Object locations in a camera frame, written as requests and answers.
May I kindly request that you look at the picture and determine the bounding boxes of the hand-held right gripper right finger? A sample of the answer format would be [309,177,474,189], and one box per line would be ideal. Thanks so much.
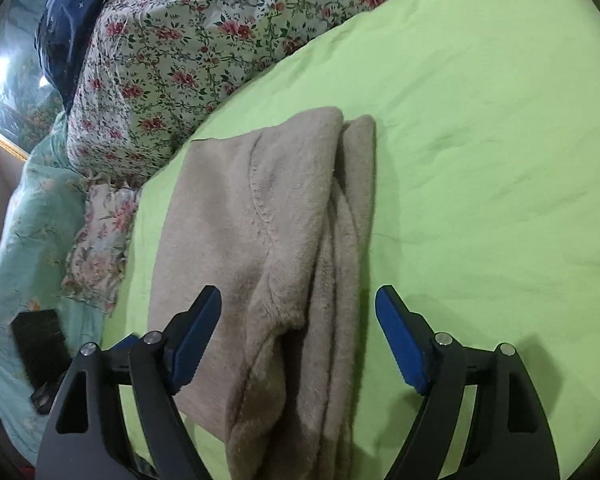
[375,285,562,480]

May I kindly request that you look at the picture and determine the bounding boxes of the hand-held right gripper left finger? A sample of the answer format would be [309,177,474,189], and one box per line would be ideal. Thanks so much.
[35,285,223,480]

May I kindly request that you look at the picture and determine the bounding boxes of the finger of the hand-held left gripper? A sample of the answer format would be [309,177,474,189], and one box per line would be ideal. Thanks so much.
[101,332,142,362]

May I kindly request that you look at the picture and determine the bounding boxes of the beige knit sweater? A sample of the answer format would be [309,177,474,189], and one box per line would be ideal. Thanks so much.
[147,106,379,480]

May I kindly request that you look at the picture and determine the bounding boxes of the ruffled floral pillow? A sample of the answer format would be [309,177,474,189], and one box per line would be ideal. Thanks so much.
[60,174,144,319]

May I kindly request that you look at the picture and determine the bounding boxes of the teal floral quilt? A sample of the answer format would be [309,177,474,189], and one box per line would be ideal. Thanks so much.
[0,110,108,467]

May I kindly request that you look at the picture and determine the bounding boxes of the lime green bed sheet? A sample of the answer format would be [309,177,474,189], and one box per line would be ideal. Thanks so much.
[100,0,600,480]

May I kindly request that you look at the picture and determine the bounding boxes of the gold framed picture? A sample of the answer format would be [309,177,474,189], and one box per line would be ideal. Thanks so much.
[0,0,67,162]

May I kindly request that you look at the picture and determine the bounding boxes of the white red-flowered duvet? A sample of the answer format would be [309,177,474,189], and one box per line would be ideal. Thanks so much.
[65,0,481,184]

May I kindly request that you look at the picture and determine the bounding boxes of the navy blue cloth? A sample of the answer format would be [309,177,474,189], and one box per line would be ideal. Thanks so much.
[36,0,142,107]

